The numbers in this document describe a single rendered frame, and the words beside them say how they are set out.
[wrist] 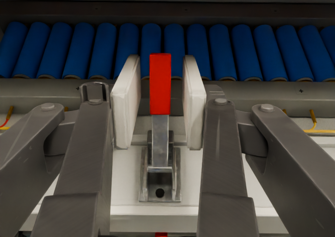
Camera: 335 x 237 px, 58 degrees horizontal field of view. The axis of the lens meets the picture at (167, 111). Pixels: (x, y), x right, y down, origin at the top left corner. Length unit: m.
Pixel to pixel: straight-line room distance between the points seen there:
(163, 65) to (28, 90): 0.11
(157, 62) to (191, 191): 0.09
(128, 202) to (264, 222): 0.09
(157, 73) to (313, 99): 0.12
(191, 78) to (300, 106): 0.11
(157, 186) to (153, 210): 0.02
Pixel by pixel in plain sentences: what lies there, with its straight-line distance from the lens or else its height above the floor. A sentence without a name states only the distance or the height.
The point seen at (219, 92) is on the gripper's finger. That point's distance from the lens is 0.16.
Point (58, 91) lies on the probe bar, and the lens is 0.23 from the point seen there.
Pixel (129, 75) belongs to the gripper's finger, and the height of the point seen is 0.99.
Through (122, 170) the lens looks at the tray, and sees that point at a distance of 0.22.
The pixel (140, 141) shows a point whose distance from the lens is 0.22.
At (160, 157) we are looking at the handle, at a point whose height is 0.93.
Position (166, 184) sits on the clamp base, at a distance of 0.21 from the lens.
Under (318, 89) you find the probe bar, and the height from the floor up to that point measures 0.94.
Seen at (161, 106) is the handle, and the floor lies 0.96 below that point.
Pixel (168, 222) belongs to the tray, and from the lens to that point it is 0.22.
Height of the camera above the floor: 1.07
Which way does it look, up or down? 39 degrees down
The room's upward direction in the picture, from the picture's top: 1 degrees clockwise
